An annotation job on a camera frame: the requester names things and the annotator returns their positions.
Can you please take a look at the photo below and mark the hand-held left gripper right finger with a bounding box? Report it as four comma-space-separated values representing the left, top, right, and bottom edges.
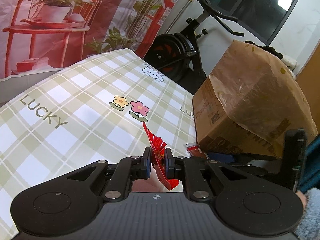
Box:
164, 148, 250, 202

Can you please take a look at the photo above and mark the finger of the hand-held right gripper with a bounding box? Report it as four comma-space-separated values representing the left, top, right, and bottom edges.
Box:
235, 165, 268, 178
207, 152, 284, 166

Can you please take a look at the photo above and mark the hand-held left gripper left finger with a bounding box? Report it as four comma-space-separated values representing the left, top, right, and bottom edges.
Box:
60, 147, 152, 203

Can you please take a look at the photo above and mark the large red snack packet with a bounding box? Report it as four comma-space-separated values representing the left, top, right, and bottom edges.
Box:
142, 121, 179, 191

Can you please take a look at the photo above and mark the small red snack packet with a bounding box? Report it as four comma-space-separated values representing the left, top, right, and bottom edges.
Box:
184, 142, 203, 158

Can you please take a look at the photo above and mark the cardboard box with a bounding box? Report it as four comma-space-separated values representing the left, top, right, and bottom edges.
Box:
192, 75, 310, 159

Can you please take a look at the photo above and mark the brown paper bag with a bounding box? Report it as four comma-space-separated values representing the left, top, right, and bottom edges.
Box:
209, 39, 317, 158

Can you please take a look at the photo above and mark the person's right forearm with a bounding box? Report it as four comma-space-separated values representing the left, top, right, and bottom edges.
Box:
296, 187, 320, 240

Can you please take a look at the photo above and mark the teal curtain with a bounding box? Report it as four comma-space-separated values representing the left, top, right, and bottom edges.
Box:
299, 130, 320, 193

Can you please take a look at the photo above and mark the wooden panel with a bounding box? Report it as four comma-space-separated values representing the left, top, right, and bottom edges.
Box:
295, 46, 320, 110

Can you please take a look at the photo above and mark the checked tablecloth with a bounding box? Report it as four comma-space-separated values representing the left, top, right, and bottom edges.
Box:
0, 48, 208, 240

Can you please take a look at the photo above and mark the white quilted blanket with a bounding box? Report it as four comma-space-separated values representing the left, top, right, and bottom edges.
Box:
285, 56, 298, 68

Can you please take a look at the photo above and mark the black garment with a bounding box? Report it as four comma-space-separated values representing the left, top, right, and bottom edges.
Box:
244, 41, 284, 60

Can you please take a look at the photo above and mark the black exercise bike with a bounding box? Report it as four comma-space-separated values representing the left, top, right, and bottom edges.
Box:
144, 0, 245, 94

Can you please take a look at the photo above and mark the printed backdrop cloth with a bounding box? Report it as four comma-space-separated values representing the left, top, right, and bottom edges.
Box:
0, 0, 193, 80

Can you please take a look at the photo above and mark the dark window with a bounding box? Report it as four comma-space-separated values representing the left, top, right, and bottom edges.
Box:
212, 0, 307, 45

